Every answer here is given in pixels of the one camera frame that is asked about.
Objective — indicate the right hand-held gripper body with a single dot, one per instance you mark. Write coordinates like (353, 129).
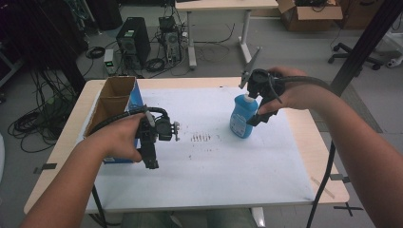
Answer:
(264, 82)

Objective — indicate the black metal stand post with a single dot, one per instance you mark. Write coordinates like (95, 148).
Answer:
(367, 41)

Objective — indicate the black tape cross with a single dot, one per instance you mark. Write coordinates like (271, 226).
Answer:
(348, 208)

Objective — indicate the blue plastic bottle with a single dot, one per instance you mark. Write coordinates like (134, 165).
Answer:
(242, 117)

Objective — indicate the open brown cardboard box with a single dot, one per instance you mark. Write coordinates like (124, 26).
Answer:
(310, 17)

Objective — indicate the black office chair base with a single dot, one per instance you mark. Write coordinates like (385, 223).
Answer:
(351, 55)

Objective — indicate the person's right hand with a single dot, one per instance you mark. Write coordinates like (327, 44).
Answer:
(297, 95)

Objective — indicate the white power supply unit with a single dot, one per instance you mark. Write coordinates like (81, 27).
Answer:
(109, 61)

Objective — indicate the person's left hand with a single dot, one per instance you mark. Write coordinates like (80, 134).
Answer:
(118, 139)

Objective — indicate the large black computer tower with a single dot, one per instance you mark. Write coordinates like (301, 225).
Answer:
(134, 41)

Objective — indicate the black tape strip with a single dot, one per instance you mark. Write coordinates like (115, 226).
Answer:
(46, 167)

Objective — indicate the grey tape piece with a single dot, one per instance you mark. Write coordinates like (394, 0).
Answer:
(339, 178)

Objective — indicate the small open computer case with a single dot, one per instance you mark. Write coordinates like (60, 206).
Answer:
(171, 41)

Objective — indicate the white table mat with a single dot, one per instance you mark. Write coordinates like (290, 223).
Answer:
(221, 171)

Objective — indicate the cardboard box blue side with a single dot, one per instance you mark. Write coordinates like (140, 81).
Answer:
(111, 95)

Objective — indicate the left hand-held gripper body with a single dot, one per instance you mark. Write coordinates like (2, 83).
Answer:
(153, 131)

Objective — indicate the light wooden desk white legs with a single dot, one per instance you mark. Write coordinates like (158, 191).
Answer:
(221, 4)

